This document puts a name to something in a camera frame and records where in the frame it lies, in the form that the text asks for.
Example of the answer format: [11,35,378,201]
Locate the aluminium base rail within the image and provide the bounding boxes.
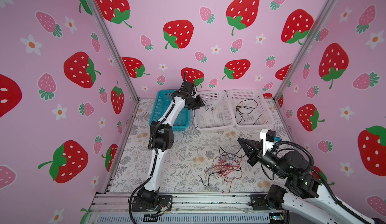
[93,192,332,224]

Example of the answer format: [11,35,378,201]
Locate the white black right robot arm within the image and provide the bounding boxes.
[237,138,383,224]

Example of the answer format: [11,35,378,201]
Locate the teal plastic basket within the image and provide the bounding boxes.
[149,90,191,132]

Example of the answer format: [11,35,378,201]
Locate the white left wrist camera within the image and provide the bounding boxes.
[181,71,196,95]

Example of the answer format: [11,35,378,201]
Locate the white middle plastic basket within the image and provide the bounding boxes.
[193,90,236,132]

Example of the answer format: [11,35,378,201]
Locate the aluminium right corner post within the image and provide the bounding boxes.
[273,0,339,103]

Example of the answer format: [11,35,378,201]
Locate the black cable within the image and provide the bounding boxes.
[198,145,246,187]
[234,98,263,126]

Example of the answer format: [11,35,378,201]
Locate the aluminium corner post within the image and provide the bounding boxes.
[273,0,339,103]
[86,0,139,103]

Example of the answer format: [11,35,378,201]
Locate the blue cable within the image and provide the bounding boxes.
[192,101,216,128]
[218,154,239,164]

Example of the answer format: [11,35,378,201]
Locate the aluminium left corner post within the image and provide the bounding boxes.
[86,0,139,103]

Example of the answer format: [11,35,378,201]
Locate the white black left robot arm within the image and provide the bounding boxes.
[128,80,205,224]

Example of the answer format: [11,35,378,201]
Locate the white right plastic basket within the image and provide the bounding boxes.
[227,89,274,131]

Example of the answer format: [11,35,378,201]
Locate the white plastic basket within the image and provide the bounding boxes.
[193,90,236,132]
[227,89,274,131]

